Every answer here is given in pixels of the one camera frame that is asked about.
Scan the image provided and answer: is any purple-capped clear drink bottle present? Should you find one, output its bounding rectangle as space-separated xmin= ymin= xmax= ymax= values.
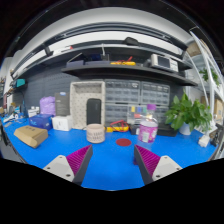
xmin=137 ymin=103 xmax=159 ymax=144

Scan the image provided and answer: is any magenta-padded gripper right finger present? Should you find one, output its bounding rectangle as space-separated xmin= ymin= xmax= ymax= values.
xmin=133 ymin=144 xmax=184 ymax=186

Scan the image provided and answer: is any black box with white label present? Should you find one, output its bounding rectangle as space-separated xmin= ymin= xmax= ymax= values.
xmin=129 ymin=123 xmax=141 ymax=136

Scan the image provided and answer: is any flat round red coaster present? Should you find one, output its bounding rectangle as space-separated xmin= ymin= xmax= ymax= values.
xmin=115 ymin=137 xmax=133 ymax=148

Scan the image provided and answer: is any green potted plant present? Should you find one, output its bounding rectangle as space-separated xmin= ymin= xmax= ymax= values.
xmin=164 ymin=92 xmax=214 ymax=136

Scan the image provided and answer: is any purple bag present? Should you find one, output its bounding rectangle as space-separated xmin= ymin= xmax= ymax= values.
xmin=39 ymin=96 xmax=57 ymax=117

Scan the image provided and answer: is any beige perforated tray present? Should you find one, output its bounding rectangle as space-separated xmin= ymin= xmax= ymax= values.
xmin=69 ymin=80 xmax=107 ymax=131

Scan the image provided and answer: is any dark grey standing box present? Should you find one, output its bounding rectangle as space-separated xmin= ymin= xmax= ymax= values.
xmin=54 ymin=91 xmax=71 ymax=117

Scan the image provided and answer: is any white power adapter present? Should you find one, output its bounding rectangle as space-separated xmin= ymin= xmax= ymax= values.
xmin=198 ymin=134 xmax=212 ymax=148

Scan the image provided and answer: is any clear organiser box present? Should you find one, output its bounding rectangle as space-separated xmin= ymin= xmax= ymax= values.
xmin=126 ymin=104 xmax=158 ymax=126

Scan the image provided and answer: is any black flat case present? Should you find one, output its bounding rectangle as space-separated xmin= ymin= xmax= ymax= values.
xmin=157 ymin=123 xmax=179 ymax=138

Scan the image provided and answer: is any white metal rack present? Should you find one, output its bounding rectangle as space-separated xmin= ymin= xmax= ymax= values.
xmin=184 ymin=28 xmax=224 ymax=134

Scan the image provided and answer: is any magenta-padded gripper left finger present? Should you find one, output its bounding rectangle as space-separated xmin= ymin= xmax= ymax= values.
xmin=43 ymin=144 xmax=94 ymax=187

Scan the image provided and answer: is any black rectangular device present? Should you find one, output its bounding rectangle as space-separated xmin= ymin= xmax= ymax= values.
xmin=86 ymin=98 xmax=102 ymax=126

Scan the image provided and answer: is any brown cardboard box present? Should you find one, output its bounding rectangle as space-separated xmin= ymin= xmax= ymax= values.
xmin=13 ymin=125 xmax=50 ymax=149

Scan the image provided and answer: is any beige patterned mug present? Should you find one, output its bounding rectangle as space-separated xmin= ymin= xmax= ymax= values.
xmin=85 ymin=123 xmax=106 ymax=145

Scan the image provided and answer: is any blue box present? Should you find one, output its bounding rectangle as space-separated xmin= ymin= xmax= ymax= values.
xmin=28 ymin=113 xmax=54 ymax=131

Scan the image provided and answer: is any small white box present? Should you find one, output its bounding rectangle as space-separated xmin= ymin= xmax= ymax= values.
xmin=28 ymin=107 xmax=40 ymax=118

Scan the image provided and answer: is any teal object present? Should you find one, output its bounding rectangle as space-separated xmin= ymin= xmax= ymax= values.
xmin=14 ymin=78 xmax=27 ymax=88

